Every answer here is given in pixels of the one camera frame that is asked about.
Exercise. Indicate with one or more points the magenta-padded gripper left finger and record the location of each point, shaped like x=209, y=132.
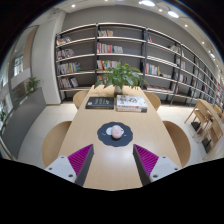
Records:
x=63, y=168

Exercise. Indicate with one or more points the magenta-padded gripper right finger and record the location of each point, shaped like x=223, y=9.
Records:
x=161, y=168

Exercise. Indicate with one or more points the pale pink computer mouse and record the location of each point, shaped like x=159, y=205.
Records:
x=116, y=131

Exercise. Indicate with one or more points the dark cloud-shaped mouse pad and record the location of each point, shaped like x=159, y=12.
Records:
x=104, y=138

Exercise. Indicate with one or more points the grey counter partition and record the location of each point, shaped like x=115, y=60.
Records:
x=23, y=123

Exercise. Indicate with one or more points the white book with orange spine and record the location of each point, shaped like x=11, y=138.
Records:
x=131, y=109

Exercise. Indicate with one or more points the white illustrated book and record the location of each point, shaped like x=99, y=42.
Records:
x=131, y=101

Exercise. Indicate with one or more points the black book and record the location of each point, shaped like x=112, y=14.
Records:
x=100, y=102

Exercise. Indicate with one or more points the small green plant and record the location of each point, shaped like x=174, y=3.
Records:
x=2, y=115

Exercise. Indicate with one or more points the green plant on counter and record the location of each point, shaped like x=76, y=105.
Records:
x=32, y=85

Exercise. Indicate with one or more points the green plant in white pot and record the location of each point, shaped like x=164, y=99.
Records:
x=121, y=76

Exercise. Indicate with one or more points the grey bookshelf unit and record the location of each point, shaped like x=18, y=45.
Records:
x=80, y=50

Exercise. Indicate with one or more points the ceiling lights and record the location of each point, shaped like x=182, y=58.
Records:
x=147, y=3

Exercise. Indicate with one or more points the wooden frame chair group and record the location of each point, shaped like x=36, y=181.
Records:
x=205, y=111

